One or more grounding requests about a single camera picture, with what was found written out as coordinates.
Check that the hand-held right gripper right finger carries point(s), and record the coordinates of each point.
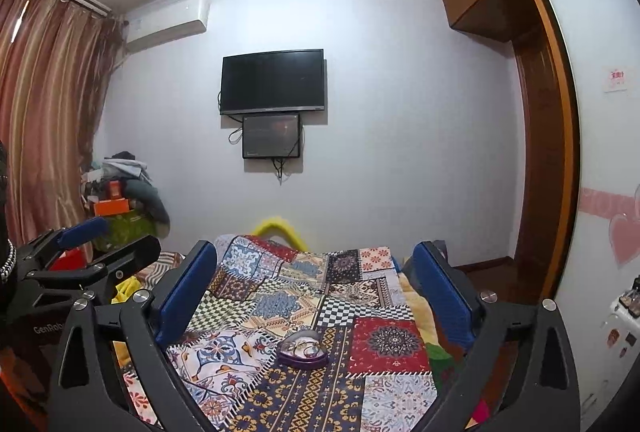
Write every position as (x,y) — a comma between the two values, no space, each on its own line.
(442,293)

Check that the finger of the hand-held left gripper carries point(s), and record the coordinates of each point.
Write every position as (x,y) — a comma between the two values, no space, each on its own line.
(132,254)
(82,232)

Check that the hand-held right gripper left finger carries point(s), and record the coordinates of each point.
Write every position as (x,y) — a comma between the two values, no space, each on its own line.
(184,294)

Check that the purple heart-shaped jewelry box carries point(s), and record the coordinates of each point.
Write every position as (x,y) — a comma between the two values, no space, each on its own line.
(302,357)

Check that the green box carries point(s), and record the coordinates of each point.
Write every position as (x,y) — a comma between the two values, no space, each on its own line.
(127,229)

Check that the striped bed sheet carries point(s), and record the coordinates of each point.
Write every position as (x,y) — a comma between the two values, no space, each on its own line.
(162,267)

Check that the yellow cloth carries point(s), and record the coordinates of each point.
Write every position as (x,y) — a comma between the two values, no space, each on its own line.
(127,289)

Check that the orange box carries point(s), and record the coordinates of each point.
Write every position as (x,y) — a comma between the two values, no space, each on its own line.
(111,207)

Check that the pile of grey clothes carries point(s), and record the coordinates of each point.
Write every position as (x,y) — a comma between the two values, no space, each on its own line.
(145,192)

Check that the patchwork printed blanket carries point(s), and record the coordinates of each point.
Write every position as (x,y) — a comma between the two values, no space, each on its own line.
(350,337)

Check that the yellow foam tube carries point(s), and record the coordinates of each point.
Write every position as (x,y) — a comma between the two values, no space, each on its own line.
(277,224)

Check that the striped brown curtain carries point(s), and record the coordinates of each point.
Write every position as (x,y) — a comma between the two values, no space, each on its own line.
(45,112)

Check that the white cabinet with stickers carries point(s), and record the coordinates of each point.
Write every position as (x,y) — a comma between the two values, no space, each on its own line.
(617,347)

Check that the small dark bottles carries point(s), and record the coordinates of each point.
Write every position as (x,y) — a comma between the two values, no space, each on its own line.
(631,294)

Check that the pink heart sticker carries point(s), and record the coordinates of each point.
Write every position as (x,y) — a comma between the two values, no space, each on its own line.
(625,239)

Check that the white sliding wardrobe door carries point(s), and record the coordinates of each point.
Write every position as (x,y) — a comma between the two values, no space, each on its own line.
(605,147)

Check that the white air conditioner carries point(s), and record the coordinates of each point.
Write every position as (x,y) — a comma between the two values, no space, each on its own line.
(165,24)

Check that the white paper note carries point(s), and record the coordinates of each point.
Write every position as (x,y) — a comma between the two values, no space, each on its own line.
(616,79)

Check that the wooden wardrobe frame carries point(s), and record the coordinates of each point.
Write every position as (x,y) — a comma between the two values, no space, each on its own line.
(550,152)

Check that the small black wall screen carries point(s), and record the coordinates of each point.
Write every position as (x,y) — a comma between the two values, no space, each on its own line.
(272,136)

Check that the black wall television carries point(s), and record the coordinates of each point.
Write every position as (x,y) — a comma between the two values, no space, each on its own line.
(272,82)

